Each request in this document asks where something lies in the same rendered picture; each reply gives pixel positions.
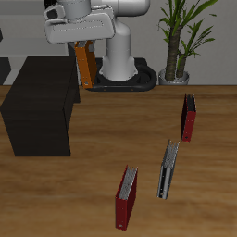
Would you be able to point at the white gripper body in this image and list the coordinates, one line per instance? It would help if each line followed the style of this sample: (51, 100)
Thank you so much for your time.
(80, 29)

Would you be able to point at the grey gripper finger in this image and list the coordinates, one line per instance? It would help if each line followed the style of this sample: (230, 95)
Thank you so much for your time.
(91, 45)
(80, 44)

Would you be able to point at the orange book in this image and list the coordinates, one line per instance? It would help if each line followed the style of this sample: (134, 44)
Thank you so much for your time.
(87, 66)

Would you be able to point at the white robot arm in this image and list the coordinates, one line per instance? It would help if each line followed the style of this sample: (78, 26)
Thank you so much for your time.
(118, 52)

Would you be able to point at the red book with dark pages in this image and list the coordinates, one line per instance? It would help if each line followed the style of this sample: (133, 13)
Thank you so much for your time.
(188, 122)

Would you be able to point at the grey and black book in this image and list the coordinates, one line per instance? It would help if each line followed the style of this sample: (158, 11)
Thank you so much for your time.
(166, 176)

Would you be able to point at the red book with grey pages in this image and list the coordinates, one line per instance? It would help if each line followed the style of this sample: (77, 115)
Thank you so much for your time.
(125, 202)

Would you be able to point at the dark brown desk caddy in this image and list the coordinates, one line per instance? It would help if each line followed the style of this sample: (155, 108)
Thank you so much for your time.
(38, 108)

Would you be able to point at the pot plant in white pot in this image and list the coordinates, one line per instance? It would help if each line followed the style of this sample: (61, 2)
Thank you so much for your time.
(173, 52)

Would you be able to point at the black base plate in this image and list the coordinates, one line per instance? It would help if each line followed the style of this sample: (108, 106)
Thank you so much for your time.
(145, 78)

